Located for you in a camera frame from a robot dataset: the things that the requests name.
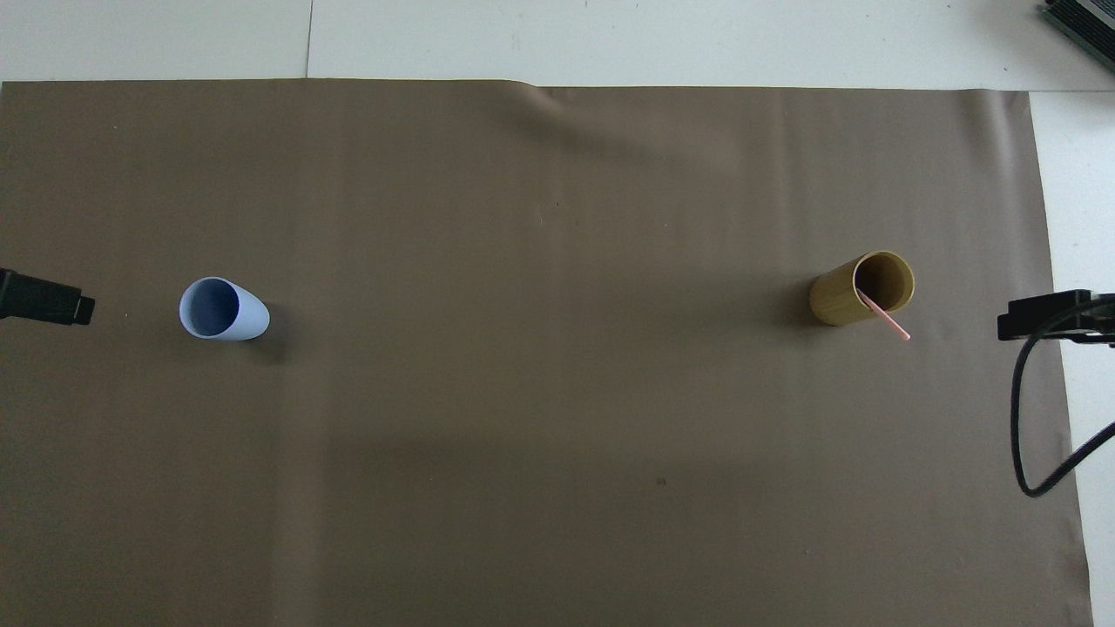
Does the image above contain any bamboo cup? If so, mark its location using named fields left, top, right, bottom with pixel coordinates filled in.
left=808, top=251, right=916, bottom=327

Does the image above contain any light blue cup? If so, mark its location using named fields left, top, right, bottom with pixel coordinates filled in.
left=179, top=277, right=271, bottom=342

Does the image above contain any pink chopstick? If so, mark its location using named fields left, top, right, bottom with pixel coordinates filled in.
left=858, top=290, right=912, bottom=341

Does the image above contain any black stand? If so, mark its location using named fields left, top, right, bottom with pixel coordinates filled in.
left=1043, top=0, right=1115, bottom=51

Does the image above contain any black cable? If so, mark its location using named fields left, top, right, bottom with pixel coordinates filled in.
left=1010, top=294, right=1115, bottom=499

